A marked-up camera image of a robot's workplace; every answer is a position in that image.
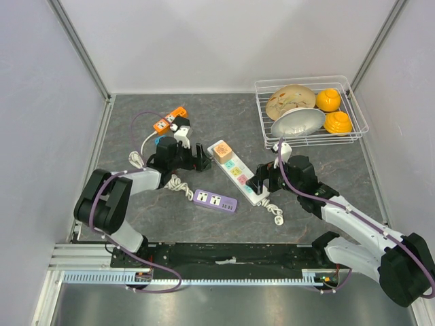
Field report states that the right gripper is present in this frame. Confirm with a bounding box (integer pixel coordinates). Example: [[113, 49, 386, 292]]
[[245, 155, 302, 195]]

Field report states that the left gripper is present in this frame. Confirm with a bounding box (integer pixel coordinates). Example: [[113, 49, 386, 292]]
[[169, 141, 211, 171]]

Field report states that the white multicolour power strip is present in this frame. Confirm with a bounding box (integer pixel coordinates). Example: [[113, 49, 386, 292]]
[[207, 140, 269, 206]]

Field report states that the beige cube socket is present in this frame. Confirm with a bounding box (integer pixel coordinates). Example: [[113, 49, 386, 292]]
[[213, 141, 233, 164]]

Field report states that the black cube socket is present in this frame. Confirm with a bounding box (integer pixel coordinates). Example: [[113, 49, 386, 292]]
[[171, 115, 190, 129]]

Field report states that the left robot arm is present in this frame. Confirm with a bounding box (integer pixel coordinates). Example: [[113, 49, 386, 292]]
[[73, 137, 211, 267]]

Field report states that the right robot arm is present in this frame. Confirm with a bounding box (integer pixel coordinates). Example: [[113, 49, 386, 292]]
[[246, 156, 434, 307]]

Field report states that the purple power strip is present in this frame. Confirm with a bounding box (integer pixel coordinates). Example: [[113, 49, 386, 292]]
[[192, 189, 238, 213]]

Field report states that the blue cube socket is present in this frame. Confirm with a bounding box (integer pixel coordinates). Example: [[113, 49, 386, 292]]
[[154, 135, 165, 146]]

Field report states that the orange power strip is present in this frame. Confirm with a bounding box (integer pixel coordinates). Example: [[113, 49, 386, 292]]
[[153, 107, 188, 135]]

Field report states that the grey white plate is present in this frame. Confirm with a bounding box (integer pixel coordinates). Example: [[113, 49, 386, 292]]
[[271, 108, 326, 138]]

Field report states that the beige floral plate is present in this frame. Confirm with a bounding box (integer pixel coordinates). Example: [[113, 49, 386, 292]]
[[266, 84, 316, 121]]

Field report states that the lower yellow bowl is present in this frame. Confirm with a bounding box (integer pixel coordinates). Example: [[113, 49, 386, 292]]
[[324, 111, 352, 134]]

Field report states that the yellow bowl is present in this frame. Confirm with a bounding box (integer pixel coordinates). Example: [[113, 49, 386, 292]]
[[315, 88, 341, 112], [324, 111, 352, 134]]

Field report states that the upper yellow bowl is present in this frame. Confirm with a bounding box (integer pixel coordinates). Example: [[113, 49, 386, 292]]
[[315, 88, 341, 112]]

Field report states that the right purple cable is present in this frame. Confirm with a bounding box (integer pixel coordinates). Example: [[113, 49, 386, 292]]
[[277, 137, 435, 298]]

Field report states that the purple cable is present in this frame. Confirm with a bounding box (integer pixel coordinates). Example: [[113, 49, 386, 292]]
[[88, 111, 183, 293], [277, 137, 435, 298]]

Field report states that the purple strip white cord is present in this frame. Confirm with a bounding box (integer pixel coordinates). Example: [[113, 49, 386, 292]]
[[163, 173, 195, 201]]

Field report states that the white strip coiled cord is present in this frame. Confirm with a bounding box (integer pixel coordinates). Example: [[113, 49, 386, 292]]
[[258, 198, 285, 227]]

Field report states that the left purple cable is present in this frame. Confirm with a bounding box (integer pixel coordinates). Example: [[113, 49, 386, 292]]
[[88, 111, 183, 293]]

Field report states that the white wire dish rack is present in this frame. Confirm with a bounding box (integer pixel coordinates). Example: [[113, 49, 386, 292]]
[[255, 75, 369, 149]]

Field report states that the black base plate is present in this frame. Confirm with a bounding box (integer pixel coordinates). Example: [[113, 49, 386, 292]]
[[110, 237, 336, 280]]

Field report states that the slotted cable duct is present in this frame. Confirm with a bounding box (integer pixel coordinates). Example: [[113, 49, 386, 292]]
[[63, 270, 323, 287]]

